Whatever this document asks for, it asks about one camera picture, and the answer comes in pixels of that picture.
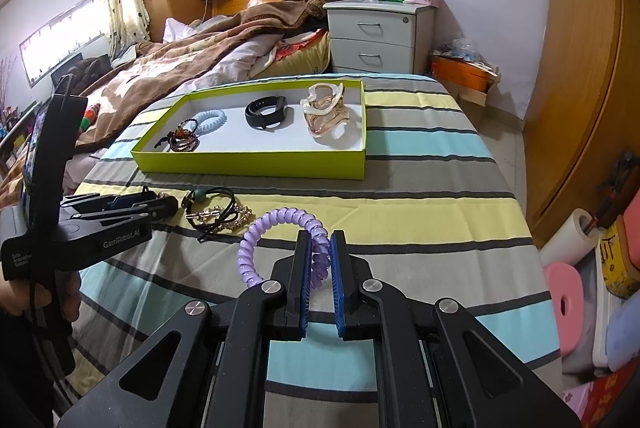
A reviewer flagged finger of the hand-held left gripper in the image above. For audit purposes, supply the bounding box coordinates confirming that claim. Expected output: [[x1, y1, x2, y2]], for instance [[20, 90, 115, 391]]
[[74, 195, 179, 225], [60, 187, 162, 210]]

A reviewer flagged orange box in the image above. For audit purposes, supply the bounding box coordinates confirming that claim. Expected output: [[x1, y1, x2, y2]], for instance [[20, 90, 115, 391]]
[[430, 55, 494, 93]]

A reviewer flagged yellow tin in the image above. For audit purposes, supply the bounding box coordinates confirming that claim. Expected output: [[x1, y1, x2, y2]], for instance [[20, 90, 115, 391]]
[[599, 215, 640, 302]]

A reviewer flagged window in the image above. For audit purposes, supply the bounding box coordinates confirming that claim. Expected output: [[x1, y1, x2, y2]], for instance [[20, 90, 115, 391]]
[[19, 0, 109, 89]]

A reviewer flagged black wristband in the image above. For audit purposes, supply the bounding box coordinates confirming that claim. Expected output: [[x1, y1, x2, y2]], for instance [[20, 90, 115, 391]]
[[244, 94, 289, 132]]

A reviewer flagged person's left hand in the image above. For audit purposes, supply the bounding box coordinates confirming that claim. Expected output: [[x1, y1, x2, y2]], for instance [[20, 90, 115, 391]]
[[0, 270, 82, 324]]

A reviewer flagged white plastic bag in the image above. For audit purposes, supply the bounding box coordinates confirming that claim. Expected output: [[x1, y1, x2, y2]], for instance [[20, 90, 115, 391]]
[[604, 287, 640, 372]]

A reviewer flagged white paper roll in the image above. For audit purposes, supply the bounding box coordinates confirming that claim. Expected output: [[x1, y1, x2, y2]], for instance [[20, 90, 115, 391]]
[[539, 207, 601, 267]]

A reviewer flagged yellow pillow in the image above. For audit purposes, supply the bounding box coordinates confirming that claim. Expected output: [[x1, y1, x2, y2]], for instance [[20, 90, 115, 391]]
[[269, 30, 332, 79]]

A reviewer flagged red box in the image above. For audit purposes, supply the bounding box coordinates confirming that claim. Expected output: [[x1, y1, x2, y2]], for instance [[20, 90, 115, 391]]
[[582, 357, 640, 428]]

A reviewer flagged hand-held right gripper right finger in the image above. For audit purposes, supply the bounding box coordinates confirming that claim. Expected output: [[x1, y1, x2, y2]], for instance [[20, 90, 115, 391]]
[[330, 230, 583, 428]]

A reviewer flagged wooden wardrobe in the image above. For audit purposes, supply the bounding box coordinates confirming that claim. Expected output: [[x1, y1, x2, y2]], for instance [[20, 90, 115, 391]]
[[522, 0, 640, 235]]

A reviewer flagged black red tool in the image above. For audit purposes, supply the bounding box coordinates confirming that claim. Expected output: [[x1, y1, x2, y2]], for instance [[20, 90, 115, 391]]
[[599, 150, 636, 219]]

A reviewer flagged rose gold hair claw clip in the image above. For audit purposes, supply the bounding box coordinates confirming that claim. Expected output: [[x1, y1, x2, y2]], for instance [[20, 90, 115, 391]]
[[307, 105, 359, 142]]

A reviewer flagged grey nightstand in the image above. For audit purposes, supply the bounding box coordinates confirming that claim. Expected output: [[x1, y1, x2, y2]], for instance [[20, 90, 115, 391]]
[[322, 0, 435, 75]]

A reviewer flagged striped bed sheet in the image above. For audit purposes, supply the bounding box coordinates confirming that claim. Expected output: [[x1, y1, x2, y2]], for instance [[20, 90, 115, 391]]
[[60, 73, 564, 428]]

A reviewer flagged blue spiral hair tie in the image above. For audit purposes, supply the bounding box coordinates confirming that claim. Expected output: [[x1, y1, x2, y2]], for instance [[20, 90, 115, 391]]
[[192, 108, 229, 137]]

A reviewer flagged brown blanket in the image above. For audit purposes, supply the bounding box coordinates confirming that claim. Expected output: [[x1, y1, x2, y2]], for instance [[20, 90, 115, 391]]
[[0, 0, 331, 209]]

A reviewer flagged green cardboard box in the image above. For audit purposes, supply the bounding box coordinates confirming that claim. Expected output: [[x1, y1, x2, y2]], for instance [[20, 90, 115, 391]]
[[130, 78, 368, 182]]

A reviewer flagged gold rhinestone hair tie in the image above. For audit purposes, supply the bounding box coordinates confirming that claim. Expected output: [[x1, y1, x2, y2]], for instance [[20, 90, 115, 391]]
[[185, 202, 256, 244]]

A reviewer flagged clear plastic bag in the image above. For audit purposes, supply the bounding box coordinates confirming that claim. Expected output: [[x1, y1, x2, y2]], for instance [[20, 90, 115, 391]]
[[434, 36, 499, 69]]

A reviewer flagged pink stool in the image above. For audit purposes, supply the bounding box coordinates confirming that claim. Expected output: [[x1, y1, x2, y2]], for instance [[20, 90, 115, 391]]
[[543, 261, 589, 354]]

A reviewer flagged dark chair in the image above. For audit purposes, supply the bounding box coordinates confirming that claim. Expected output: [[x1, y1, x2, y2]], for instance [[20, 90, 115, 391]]
[[49, 52, 114, 99]]

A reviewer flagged brown beaded bracelet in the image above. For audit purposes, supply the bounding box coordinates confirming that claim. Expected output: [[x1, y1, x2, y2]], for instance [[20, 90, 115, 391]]
[[154, 117, 201, 154]]

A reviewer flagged patterned curtain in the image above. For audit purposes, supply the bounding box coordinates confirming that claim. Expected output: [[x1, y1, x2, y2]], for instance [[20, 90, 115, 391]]
[[92, 0, 151, 59]]

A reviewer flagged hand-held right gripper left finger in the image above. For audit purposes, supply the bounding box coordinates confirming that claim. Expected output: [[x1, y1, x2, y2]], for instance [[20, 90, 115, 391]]
[[59, 230, 313, 428]]

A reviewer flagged clear hair claw clip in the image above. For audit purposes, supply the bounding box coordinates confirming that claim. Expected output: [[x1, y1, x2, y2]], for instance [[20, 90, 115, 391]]
[[299, 81, 346, 115]]

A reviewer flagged white pillow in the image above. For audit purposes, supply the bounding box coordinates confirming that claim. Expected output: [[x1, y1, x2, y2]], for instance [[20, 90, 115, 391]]
[[162, 17, 206, 44]]

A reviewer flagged purple spiral hair tie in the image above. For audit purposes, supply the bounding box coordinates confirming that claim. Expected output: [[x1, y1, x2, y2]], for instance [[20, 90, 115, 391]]
[[237, 206, 331, 287]]

